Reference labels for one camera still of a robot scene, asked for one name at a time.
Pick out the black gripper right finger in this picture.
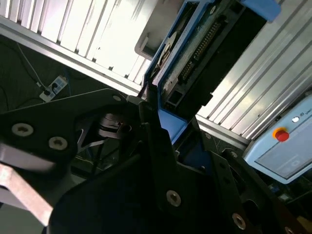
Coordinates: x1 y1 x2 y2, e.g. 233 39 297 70
189 116 302 234

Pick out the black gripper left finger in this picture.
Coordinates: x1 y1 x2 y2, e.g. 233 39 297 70
0 82 195 215

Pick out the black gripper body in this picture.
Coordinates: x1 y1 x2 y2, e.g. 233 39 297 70
47 153 247 234

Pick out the hard disk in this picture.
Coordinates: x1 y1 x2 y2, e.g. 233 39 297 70
142 0 281 171

